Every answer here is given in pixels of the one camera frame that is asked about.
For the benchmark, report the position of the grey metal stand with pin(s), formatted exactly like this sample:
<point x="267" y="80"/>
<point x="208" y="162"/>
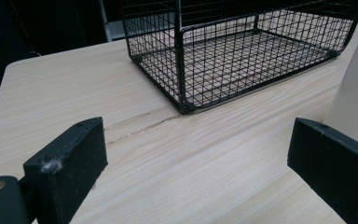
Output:
<point x="105" y="21"/>

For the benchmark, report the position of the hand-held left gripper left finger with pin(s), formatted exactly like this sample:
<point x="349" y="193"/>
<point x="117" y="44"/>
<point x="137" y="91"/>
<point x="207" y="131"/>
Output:
<point x="66" y="165"/>

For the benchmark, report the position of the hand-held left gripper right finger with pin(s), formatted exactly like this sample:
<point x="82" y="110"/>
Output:
<point x="332" y="161"/>

